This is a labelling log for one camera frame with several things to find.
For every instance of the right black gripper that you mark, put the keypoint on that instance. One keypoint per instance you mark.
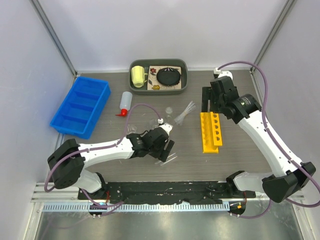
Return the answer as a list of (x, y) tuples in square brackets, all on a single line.
[(208, 94)]

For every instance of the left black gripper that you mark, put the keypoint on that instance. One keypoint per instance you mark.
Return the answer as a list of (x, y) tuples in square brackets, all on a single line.
[(162, 154)]

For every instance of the yellow test tube rack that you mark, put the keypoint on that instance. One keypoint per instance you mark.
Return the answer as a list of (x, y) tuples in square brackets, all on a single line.
[(211, 134)]

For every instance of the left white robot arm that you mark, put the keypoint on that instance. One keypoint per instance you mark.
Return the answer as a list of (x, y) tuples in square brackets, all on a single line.
[(68, 164)]

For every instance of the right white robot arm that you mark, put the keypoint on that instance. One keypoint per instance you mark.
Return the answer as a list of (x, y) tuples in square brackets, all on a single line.
[(289, 173)]

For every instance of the small glass beaker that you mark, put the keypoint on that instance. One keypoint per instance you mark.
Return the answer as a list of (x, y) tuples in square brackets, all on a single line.
[(153, 123)]

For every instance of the bundle of plastic pipettes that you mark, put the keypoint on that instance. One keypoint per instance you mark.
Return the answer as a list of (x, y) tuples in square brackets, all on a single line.
[(180, 118)]

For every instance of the small glass erlenmeyer flask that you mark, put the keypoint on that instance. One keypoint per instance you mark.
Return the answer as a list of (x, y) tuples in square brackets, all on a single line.
[(168, 113)]

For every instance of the tiny glass beaker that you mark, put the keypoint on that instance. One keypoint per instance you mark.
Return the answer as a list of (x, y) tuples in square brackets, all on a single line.
[(131, 129)]

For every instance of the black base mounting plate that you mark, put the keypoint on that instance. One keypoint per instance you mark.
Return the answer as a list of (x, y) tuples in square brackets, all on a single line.
[(170, 192)]

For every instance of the black round dish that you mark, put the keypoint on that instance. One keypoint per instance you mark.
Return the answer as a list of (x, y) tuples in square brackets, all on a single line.
[(168, 76)]

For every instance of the floral coaster card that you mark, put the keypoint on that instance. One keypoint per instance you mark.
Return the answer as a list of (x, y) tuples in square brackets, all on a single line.
[(154, 85)]

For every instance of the white wash bottle red cap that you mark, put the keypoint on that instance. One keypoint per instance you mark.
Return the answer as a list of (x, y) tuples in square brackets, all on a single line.
[(125, 104)]

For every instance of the grey-green plastic tray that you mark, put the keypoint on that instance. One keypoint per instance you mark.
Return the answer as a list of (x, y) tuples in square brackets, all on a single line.
[(146, 63)]

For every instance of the pale yellow mug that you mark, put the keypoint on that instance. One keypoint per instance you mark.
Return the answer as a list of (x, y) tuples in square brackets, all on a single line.
[(138, 76)]

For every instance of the blue divided plastic bin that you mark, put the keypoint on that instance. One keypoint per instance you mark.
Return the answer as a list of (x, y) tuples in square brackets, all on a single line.
[(82, 107)]

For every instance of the white slotted cable duct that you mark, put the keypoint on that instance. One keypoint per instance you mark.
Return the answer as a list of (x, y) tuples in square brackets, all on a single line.
[(126, 208)]

